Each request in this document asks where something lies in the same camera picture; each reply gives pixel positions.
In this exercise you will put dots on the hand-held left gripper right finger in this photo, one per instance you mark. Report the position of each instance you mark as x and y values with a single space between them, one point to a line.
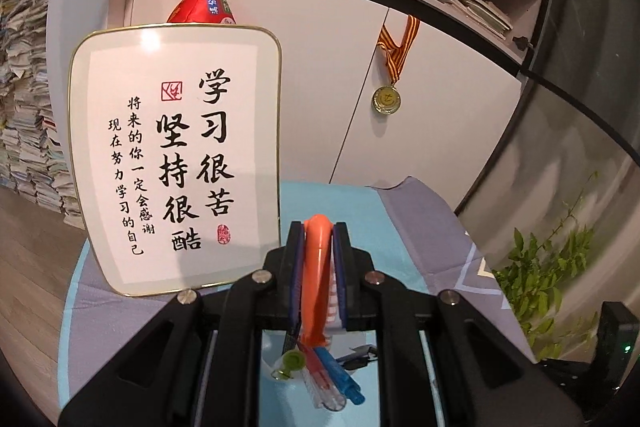
340 272

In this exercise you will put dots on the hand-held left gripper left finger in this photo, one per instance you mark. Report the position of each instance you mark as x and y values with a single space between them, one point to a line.
298 267

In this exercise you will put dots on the orange pen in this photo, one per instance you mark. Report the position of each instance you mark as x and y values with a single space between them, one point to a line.
316 282

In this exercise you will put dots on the green capped pen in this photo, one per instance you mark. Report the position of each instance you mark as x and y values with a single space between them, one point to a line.
291 362

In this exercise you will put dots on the red and clear pen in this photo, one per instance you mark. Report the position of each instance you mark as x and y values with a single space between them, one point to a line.
312 364

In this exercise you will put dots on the blue pen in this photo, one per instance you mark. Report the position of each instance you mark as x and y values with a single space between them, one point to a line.
340 379

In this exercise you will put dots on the blue and grey table mat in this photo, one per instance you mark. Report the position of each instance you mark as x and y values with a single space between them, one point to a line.
380 227

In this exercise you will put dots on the small black clip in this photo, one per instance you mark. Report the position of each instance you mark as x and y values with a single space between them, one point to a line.
357 354

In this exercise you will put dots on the green leafy plant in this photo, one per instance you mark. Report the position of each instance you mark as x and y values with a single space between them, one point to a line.
540 277

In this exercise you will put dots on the white bookshelf cabinet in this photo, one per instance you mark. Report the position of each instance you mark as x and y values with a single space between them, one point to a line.
450 132

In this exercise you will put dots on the gold medal with striped ribbon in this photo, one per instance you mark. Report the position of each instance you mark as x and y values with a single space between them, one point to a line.
386 99

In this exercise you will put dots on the framed calligraphy sign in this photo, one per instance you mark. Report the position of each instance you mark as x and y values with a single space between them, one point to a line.
150 157

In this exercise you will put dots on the pile of magazines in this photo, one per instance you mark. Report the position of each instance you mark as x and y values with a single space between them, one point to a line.
475 7

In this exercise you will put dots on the tall stack of papers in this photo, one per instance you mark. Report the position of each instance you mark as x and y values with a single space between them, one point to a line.
25 107

